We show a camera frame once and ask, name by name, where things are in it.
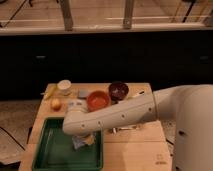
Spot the blue grey sponge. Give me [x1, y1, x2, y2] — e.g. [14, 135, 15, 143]
[72, 136, 86, 150]

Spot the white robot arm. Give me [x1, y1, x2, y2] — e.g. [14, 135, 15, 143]
[62, 84, 213, 171]

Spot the green plastic tray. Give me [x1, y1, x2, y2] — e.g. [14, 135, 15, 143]
[31, 117, 103, 171]

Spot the metal fork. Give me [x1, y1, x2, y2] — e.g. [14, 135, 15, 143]
[108, 125, 140, 134]

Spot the orange bowl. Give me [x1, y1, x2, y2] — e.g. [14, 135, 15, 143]
[86, 91, 111, 111]

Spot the grey square block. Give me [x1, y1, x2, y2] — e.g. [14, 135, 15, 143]
[78, 89, 89, 99]

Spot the yellow orange fruit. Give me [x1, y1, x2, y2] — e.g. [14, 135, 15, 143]
[51, 99, 62, 111]

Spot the dark red bowl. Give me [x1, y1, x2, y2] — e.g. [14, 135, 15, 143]
[108, 82, 129, 101]

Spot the white cup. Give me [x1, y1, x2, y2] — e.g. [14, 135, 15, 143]
[57, 80, 72, 95]

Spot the yellow banana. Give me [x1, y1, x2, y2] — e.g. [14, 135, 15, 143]
[43, 85, 56, 100]

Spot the white utensil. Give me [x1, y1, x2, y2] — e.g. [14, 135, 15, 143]
[132, 91, 145, 98]

